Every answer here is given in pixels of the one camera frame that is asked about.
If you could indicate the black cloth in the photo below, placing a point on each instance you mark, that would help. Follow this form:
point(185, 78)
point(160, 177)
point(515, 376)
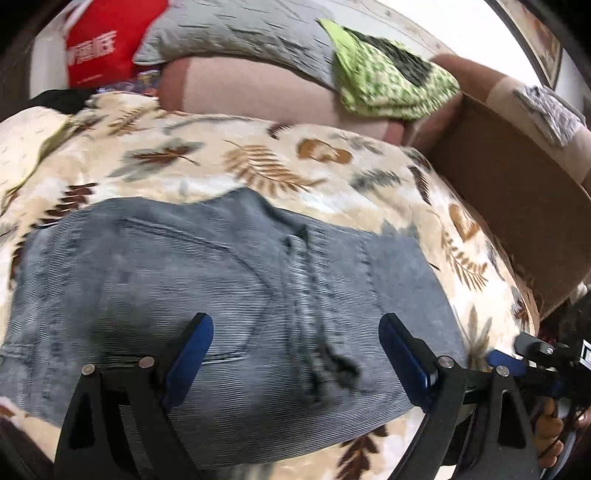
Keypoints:
point(60, 99)

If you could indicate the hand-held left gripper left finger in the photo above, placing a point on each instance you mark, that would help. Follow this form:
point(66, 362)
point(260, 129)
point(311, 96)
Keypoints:
point(189, 360)

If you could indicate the light grey crumpled cloth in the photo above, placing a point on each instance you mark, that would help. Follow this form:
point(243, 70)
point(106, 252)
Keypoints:
point(549, 113)

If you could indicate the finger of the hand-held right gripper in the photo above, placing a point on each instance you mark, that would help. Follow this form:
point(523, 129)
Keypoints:
point(545, 350)
point(513, 361)

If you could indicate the blue denim pants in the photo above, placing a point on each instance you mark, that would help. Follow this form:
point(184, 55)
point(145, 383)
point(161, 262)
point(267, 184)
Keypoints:
point(184, 295)

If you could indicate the person's right hand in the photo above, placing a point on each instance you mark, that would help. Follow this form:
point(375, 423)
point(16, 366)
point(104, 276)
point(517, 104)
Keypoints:
point(549, 429)

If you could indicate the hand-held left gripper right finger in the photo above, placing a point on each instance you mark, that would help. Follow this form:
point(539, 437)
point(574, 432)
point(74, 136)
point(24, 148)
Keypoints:
point(404, 360)

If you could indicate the colourful printed cloth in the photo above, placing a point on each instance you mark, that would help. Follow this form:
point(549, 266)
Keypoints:
point(134, 83)

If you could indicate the green patterned quilt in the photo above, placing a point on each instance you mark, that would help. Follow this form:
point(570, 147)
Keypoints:
point(392, 92)

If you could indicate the cream speckled sheet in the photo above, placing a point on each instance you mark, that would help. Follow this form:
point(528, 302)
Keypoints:
point(23, 147)

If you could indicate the grey quilted pillow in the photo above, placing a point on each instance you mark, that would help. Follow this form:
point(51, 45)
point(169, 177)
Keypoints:
point(240, 32)

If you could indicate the framed wall picture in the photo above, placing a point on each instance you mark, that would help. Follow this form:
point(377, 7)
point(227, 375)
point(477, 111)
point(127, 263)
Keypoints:
point(540, 41)

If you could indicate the cream leaf-print blanket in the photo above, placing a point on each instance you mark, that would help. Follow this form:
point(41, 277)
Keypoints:
point(207, 152)

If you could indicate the red shopping bag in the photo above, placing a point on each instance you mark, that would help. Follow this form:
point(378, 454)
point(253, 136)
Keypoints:
point(106, 41)

